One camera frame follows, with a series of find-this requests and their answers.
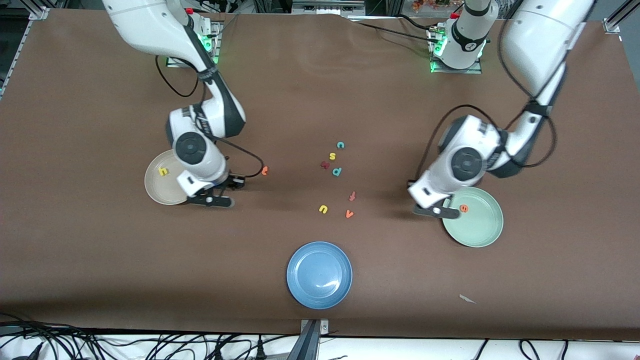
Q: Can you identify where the beige brown plate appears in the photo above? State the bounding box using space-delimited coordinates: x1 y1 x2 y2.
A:
144 148 193 206

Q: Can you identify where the pale green plate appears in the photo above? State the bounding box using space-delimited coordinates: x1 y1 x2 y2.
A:
441 186 504 248

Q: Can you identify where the brown paper table cover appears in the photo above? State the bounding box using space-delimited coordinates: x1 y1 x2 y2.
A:
0 9 640 342

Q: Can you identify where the blue plate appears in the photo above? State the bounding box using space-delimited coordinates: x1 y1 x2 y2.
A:
286 241 353 310

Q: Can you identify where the orange flower decoration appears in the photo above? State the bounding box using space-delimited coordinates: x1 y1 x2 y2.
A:
412 0 463 12

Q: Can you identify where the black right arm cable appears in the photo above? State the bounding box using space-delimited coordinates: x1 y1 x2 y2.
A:
155 55 265 178

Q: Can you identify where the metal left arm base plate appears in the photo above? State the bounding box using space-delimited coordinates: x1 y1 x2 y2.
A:
429 25 483 75

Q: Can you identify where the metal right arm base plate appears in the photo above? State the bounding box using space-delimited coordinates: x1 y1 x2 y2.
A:
166 20 222 68

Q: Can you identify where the silver metal bracket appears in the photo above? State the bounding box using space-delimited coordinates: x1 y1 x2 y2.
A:
300 319 330 335

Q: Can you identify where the black cable on table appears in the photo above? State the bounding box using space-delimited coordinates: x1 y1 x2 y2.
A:
396 14 438 30
348 20 433 38

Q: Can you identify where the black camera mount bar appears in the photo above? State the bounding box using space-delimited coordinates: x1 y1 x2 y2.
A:
286 320 321 360

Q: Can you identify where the aluminium frame structure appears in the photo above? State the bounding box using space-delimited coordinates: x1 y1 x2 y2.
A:
252 0 401 16

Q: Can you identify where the aluminium table frame corner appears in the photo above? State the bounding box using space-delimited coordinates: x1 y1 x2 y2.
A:
0 6 51 96
602 0 628 36

